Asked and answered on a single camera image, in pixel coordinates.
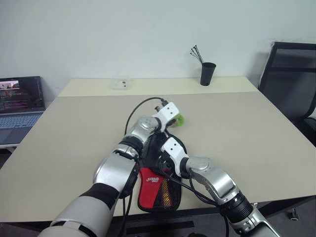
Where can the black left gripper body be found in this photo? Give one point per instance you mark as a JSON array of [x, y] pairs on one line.
[[172, 123]]

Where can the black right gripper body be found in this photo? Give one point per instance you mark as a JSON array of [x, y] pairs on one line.
[[165, 164]]

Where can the black red paddle case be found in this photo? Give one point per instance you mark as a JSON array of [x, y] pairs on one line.
[[150, 190]]

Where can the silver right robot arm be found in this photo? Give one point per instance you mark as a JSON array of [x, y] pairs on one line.
[[214, 177]]

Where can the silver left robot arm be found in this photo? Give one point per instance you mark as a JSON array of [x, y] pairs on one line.
[[116, 170]]

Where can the black plastic cup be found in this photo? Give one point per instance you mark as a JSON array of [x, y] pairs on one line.
[[207, 74]]

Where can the clear plastic container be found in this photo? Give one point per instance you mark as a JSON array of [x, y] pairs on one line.
[[121, 85]]

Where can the black mesh office chair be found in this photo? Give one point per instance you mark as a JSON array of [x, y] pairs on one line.
[[291, 81]]

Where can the grey open laptop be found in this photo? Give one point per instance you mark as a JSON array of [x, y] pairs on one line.
[[19, 98]]

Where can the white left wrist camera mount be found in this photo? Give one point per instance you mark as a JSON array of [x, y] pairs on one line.
[[169, 111]]

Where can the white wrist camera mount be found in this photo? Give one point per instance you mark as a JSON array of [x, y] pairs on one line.
[[169, 111], [172, 146]]

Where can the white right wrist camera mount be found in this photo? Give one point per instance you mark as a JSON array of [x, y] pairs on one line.
[[172, 146]]

